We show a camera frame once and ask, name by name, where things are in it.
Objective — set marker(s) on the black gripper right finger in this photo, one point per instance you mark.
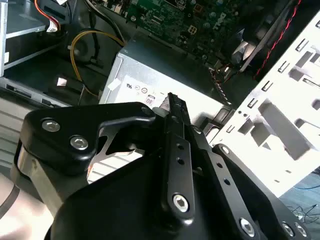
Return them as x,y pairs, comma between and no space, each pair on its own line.
237,195

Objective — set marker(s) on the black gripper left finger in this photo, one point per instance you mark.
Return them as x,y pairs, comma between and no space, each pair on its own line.
75,117

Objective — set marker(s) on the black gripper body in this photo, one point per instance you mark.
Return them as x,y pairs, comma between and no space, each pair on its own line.
112,212

